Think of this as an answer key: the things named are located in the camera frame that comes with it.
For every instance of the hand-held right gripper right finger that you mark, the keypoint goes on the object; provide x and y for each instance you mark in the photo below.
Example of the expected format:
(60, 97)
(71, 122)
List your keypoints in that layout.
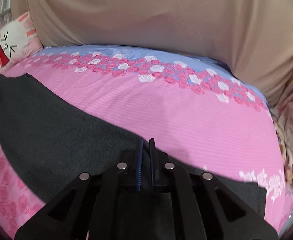
(152, 162)

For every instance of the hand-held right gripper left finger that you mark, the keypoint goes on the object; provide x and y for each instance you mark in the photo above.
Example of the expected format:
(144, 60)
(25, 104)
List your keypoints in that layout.
(140, 162)

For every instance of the dark grey pants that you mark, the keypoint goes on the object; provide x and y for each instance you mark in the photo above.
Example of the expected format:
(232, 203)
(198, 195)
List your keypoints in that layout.
(49, 130)

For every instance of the white rabbit face pillow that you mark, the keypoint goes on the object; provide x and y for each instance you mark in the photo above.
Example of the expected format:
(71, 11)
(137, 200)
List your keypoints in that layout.
(14, 40)

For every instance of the pink floral bedsheet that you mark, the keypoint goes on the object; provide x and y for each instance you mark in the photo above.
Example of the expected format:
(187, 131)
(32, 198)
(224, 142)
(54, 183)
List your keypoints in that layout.
(186, 117)

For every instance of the beige cloth cover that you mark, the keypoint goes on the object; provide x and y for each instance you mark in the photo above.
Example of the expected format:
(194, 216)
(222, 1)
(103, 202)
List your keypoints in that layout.
(149, 12)

